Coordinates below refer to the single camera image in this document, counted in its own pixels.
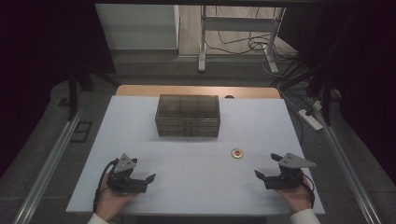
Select aluminium rail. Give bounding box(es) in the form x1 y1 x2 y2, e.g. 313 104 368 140
314 108 382 224
12 106 85 224

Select black floor cables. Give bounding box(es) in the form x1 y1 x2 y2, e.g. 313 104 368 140
205 31 300 62

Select white table board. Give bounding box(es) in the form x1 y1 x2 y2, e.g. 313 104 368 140
65 95 326 216

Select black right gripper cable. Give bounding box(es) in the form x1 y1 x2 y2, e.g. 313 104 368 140
300 174 316 209

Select white cabinet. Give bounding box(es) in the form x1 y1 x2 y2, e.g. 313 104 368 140
94 3 180 57

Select dark curtain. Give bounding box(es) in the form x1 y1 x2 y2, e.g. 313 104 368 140
0 0 117 178
278 0 396 185

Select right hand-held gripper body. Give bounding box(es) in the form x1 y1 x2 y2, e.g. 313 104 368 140
264 152 317 190

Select black stand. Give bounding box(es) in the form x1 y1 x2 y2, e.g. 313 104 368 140
67 73 94 121
306 71 334 125

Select white desk frame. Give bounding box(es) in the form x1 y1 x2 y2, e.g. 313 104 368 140
198 5 286 74

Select person's left hand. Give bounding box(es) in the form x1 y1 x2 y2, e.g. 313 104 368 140
94 173 138 222

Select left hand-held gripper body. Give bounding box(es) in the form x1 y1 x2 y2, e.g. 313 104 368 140
106 153 148 194

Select white power strip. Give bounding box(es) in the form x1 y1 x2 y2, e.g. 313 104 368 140
298 108 324 132

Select person's right hand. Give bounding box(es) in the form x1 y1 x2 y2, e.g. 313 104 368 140
275 176 314 214

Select brown transparent drawer box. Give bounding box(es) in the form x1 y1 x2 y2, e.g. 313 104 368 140
154 93 221 138

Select round gold badge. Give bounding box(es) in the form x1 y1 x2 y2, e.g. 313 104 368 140
230 147 245 160

